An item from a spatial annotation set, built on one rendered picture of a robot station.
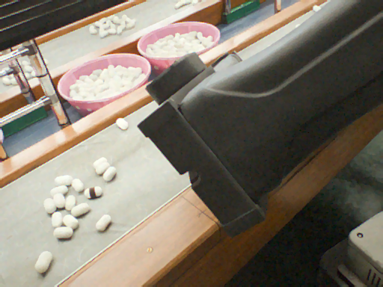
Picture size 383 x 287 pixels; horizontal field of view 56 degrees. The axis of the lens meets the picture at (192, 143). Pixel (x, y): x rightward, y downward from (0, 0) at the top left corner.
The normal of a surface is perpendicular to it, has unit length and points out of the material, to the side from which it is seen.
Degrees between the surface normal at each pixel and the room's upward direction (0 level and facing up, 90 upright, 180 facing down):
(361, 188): 0
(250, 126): 70
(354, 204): 0
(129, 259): 0
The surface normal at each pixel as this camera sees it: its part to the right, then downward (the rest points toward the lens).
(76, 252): -0.14, -0.76
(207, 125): -0.24, 0.35
